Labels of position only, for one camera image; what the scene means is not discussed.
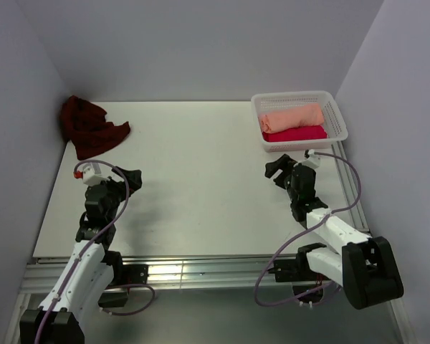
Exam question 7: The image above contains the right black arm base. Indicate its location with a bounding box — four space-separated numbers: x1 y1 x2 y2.
268 253 328 295

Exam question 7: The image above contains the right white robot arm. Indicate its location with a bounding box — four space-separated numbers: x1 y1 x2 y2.
263 150 404 310

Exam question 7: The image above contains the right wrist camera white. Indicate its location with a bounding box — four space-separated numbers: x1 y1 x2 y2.
302 149 320 169

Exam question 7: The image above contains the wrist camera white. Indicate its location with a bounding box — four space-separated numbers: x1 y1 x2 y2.
302 149 320 169
73 163 104 186

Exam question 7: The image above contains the white plastic basket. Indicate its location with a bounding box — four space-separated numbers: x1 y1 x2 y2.
251 90 348 153

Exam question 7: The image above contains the aluminium rail frame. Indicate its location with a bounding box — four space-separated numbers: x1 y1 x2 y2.
3 141 416 344

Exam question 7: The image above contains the rolled peach t-shirt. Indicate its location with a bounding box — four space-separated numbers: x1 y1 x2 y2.
259 103 325 133

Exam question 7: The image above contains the dark red t-shirt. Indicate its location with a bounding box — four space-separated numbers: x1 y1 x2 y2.
59 95 131 161

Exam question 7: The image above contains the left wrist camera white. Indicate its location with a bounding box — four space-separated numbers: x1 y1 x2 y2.
73 163 104 186

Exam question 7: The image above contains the rolled pink t-shirt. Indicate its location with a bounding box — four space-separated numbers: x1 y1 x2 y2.
262 125 328 143

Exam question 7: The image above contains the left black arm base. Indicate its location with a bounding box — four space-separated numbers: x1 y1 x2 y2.
98 264 148 309

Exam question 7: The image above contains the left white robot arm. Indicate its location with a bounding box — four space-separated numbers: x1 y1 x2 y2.
19 160 143 343

